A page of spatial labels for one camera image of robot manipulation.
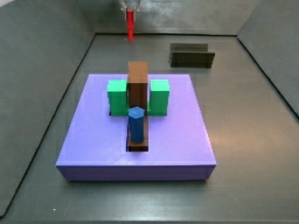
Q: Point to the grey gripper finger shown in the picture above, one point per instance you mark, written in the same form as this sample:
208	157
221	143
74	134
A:
137	5
122	8

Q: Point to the purple board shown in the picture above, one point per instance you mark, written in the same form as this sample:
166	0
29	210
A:
93	153

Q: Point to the dark grey holder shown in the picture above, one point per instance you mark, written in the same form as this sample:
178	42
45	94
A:
189	55

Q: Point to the brown block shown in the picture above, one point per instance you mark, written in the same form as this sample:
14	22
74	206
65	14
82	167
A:
136	96

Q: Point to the left green block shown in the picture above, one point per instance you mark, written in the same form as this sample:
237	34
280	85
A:
116	94

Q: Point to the green block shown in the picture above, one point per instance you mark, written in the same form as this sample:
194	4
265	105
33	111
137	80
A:
158	96
116	94

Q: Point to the right green block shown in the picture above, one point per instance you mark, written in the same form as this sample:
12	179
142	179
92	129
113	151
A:
158	96

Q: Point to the blue hexagonal peg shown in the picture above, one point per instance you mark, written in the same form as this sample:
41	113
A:
136	124

